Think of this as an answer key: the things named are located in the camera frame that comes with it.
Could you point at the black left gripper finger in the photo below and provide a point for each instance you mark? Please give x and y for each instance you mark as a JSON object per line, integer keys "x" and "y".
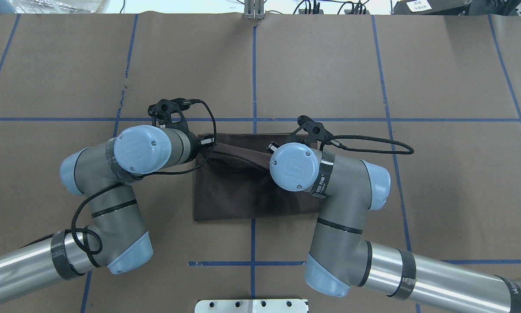
{"x": 208, "y": 140}

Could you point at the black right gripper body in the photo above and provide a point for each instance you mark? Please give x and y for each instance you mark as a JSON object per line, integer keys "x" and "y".
{"x": 270, "y": 148}

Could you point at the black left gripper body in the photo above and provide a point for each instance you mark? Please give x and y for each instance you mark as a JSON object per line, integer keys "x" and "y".
{"x": 194, "y": 144}

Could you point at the dark brown t-shirt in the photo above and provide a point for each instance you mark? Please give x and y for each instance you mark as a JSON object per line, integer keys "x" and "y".
{"x": 233, "y": 181}

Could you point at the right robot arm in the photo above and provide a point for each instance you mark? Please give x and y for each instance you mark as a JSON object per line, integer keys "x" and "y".
{"x": 393, "y": 223}

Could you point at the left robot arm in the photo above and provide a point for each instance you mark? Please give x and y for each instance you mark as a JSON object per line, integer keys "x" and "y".
{"x": 107, "y": 228}

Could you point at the white metal mounting plate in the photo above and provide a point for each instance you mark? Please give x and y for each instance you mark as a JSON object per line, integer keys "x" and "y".
{"x": 253, "y": 306}

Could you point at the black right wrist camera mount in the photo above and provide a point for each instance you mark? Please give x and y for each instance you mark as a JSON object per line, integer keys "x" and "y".
{"x": 310, "y": 131}

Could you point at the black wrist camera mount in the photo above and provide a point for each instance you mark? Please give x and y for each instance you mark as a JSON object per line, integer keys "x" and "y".
{"x": 310, "y": 131}
{"x": 169, "y": 113}

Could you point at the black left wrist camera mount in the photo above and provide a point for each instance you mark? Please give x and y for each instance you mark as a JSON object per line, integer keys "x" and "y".
{"x": 169, "y": 113}

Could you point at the aluminium profile post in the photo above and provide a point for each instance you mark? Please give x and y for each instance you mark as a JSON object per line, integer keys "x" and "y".
{"x": 254, "y": 9}

